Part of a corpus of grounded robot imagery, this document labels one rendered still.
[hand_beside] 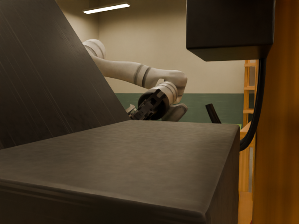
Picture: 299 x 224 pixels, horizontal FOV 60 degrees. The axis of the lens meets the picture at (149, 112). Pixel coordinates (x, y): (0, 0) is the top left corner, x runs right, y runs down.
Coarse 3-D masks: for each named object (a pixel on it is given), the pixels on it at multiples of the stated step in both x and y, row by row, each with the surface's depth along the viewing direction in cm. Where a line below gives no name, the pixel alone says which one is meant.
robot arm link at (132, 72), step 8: (88, 48) 84; (96, 56) 83; (96, 64) 83; (104, 64) 82; (112, 64) 82; (120, 64) 82; (128, 64) 82; (136, 64) 82; (104, 72) 84; (112, 72) 83; (120, 72) 82; (128, 72) 82; (136, 72) 81; (144, 72) 80; (128, 80) 83; (136, 80) 82
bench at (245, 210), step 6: (240, 192) 105; (246, 192) 105; (240, 198) 99; (246, 198) 99; (240, 204) 94; (246, 204) 94; (252, 204) 94; (240, 210) 89; (246, 210) 89; (252, 210) 89; (240, 216) 85; (246, 216) 85; (240, 222) 81; (246, 222) 81
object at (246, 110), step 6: (246, 60) 644; (246, 66) 642; (246, 72) 646; (246, 78) 647; (246, 84) 648; (246, 90) 649; (246, 96) 650; (246, 102) 652; (246, 108) 657; (252, 108) 689; (246, 114) 694; (246, 120) 695
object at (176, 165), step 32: (96, 128) 33; (128, 128) 33; (160, 128) 33; (192, 128) 33; (224, 128) 33; (0, 160) 18; (32, 160) 18; (64, 160) 18; (96, 160) 18; (128, 160) 18; (160, 160) 18; (192, 160) 18; (224, 160) 18; (0, 192) 14; (32, 192) 14; (64, 192) 13; (96, 192) 12; (128, 192) 12; (160, 192) 12; (192, 192) 12; (224, 192) 16
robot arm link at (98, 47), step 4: (88, 40) 88; (92, 40) 88; (96, 40) 88; (84, 44) 85; (88, 44) 85; (92, 44) 86; (96, 44) 87; (100, 44) 88; (92, 48) 85; (96, 48) 86; (100, 48) 87; (104, 48) 89; (96, 52) 85; (100, 52) 87; (104, 52) 89; (100, 56) 87; (104, 56) 90
